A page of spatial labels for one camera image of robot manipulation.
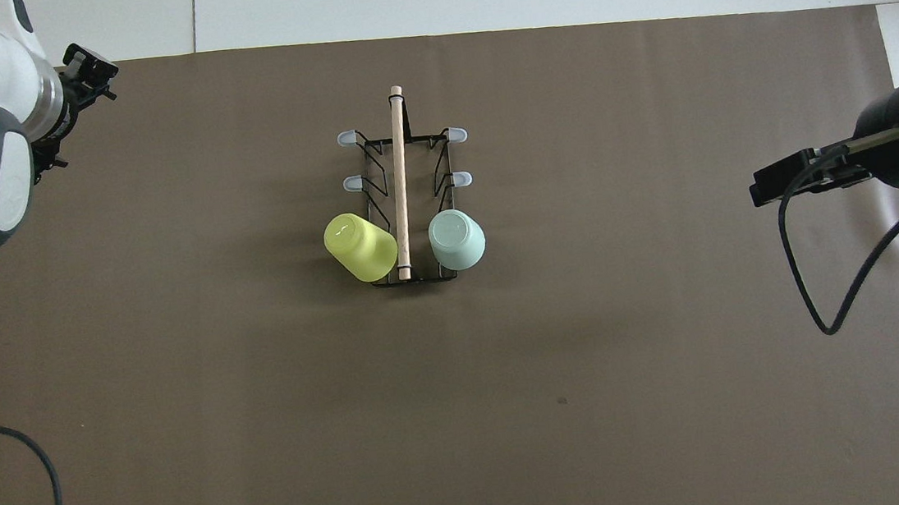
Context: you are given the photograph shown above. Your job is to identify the yellow plastic cup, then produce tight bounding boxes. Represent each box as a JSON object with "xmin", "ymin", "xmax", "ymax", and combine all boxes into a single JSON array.
[{"xmin": 322, "ymin": 209, "xmax": 401, "ymax": 287}]

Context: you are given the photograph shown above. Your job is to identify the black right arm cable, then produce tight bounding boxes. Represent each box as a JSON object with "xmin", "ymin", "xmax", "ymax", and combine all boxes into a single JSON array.
[{"xmin": 769, "ymin": 135, "xmax": 899, "ymax": 340}]

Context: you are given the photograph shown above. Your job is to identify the black wire cup rack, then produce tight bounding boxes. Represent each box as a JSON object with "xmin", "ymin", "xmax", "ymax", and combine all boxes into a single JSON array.
[{"xmin": 332, "ymin": 79, "xmax": 483, "ymax": 292}]

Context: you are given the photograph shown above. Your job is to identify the pale green plastic cup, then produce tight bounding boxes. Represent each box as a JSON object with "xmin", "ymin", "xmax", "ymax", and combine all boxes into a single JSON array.
[{"xmin": 426, "ymin": 205, "xmax": 490, "ymax": 273}]

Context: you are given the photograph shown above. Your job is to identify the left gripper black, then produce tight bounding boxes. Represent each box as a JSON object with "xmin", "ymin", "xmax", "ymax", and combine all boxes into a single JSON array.
[{"xmin": 21, "ymin": 39, "xmax": 131, "ymax": 185}]

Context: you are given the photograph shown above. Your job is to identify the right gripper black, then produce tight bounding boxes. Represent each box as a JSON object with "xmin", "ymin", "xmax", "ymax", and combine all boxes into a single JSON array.
[{"xmin": 741, "ymin": 83, "xmax": 899, "ymax": 209}]

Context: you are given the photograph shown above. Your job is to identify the brown paper table mat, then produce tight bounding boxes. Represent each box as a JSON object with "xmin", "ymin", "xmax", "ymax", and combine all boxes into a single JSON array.
[{"xmin": 0, "ymin": 0, "xmax": 899, "ymax": 505}]

